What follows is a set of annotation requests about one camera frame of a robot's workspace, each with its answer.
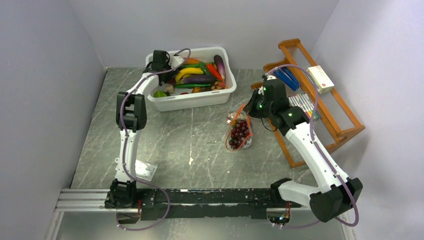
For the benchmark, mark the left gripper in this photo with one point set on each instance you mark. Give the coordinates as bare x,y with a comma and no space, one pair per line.
171,74

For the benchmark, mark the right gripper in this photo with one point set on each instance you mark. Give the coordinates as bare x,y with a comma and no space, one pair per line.
249,108

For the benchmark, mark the toy dark grapes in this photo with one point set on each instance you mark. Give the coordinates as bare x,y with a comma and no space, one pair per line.
239,133

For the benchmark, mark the clear zip top bag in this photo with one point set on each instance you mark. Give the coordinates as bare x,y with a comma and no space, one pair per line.
238,112

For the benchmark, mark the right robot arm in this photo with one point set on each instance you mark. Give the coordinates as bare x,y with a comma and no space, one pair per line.
336,192

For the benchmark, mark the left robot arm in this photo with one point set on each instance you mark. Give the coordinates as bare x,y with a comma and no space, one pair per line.
131,118

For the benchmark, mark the toy yellow banana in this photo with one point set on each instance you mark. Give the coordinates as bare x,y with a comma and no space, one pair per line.
188,71

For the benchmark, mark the toy green lime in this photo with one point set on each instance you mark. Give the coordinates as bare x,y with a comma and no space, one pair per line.
160,94

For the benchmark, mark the toy purple eggplant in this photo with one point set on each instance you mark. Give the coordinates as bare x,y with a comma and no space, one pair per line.
200,79

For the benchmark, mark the toy orange papaya slice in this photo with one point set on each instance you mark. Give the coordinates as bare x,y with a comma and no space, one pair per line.
191,61

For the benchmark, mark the toy green chili pepper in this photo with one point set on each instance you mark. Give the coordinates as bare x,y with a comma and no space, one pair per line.
202,65

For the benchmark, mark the blue stapler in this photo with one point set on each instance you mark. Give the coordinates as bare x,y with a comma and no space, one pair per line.
287,77

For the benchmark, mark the wooden shelf rack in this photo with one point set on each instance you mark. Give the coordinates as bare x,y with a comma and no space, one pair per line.
336,124

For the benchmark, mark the coloured marker set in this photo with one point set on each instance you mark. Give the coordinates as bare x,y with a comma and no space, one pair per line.
303,101

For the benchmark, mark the toy red chili pepper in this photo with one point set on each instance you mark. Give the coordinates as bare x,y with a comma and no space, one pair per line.
214,72

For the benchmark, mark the white plastic bin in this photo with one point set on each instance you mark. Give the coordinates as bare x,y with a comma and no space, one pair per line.
193,95

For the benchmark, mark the white red box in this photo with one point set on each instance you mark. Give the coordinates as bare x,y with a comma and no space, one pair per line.
323,83

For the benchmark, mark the flat clear packet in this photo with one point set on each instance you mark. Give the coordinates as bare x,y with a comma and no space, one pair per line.
145,170

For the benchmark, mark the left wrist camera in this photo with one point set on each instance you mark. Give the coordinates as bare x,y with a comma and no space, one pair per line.
175,61

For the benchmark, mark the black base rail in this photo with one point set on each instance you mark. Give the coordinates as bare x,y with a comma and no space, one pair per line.
172,203

